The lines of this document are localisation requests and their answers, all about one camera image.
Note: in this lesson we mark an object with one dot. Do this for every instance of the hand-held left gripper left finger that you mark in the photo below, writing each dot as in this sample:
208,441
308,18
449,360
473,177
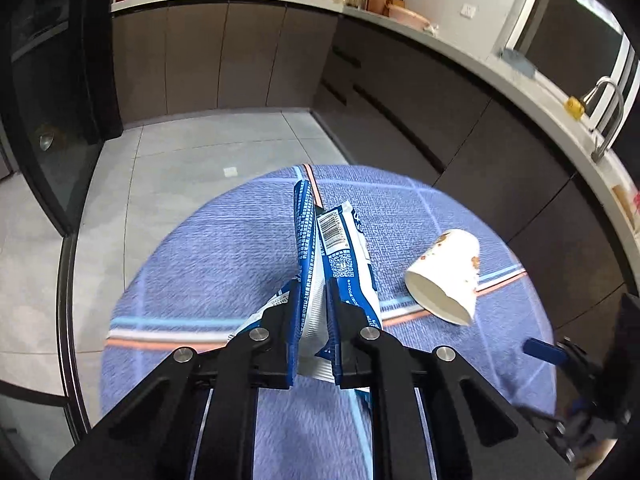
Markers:
277,340

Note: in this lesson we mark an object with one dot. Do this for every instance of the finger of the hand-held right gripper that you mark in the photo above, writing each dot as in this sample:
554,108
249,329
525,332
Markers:
577,407
545,351

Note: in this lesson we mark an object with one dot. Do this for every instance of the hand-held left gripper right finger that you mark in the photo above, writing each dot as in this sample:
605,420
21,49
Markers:
352,340

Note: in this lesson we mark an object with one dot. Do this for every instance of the blue and white snack wrapper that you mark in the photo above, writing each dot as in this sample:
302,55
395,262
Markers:
335,250

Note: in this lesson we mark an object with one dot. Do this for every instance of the person's right forearm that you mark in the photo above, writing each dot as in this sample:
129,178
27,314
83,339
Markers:
600,454

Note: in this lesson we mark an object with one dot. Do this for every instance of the round blue striped mat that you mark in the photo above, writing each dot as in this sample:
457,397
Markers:
200,280

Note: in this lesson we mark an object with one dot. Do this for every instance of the white printed paper cup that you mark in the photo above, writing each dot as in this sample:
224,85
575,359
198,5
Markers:
445,270

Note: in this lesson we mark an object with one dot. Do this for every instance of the small wooden board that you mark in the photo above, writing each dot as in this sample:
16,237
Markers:
624,202

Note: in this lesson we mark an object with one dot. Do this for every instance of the small white paper scrap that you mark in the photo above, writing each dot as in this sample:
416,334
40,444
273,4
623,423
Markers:
230,172

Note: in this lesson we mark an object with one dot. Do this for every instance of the steel kitchen faucet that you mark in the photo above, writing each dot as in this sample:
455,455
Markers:
612,110

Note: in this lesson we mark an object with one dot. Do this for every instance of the row of brown cabinet doors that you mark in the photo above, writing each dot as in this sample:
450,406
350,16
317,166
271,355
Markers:
250,55

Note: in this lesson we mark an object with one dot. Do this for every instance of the blue dish cloth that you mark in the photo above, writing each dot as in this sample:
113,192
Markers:
517,62

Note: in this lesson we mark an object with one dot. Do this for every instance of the white kitchen countertop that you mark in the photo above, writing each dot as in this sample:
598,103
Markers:
475,55

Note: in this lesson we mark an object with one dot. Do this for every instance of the kitchen window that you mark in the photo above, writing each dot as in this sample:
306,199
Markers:
575,25

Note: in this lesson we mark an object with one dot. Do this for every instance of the pink pot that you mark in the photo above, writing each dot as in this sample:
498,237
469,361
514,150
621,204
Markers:
407,15

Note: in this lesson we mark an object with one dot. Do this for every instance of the black glass door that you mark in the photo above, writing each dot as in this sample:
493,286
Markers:
50,85

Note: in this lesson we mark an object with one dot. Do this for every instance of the white wall outlet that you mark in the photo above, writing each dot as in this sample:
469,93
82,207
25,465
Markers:
469,10

